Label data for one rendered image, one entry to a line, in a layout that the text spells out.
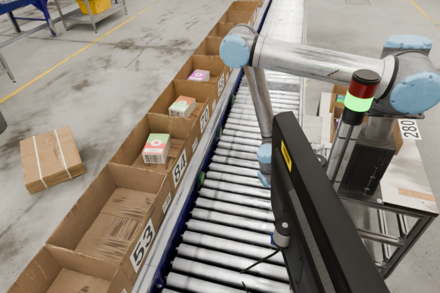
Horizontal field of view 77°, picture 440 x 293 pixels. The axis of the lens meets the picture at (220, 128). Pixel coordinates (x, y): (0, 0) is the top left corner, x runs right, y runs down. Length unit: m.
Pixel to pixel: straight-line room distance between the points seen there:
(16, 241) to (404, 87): 2.62
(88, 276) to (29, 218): 1.63
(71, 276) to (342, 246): 1.01
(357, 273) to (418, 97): 0.73
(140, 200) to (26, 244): 1.44
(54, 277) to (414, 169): 1.80
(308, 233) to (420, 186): 1.34
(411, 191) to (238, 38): 1.22
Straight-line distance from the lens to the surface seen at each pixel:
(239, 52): 1.01
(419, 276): 2.44
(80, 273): 1.25
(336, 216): 0.48
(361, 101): 0.62
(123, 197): 1.39
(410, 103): 1.08
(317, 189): 0.51
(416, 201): 1.74
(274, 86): 2.33
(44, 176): 2.88
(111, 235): 1.29
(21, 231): 2.75
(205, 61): 2.18
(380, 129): 1.40
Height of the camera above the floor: 1.92
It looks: 39 degrees down
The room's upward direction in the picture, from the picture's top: 2 degrees counter-clockwise
